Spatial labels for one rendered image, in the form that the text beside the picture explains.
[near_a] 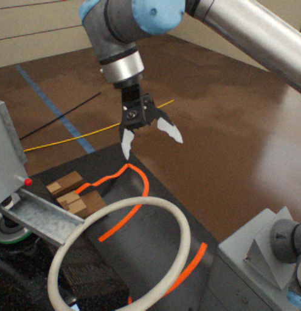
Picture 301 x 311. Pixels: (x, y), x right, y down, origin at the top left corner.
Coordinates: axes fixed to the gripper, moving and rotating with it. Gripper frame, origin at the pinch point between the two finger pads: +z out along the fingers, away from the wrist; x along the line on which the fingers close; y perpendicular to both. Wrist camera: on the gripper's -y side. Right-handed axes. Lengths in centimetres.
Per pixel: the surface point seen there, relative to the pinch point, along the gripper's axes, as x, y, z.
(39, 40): 232, 516, -60
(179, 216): 1.2, 6.2, 28.2
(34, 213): 62, 23, 23
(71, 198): 108, 124, 82
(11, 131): 54, 31, -11
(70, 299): 56, 5, 56
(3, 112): 52, 30, -19
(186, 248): 0.3, -6.9, 28.5
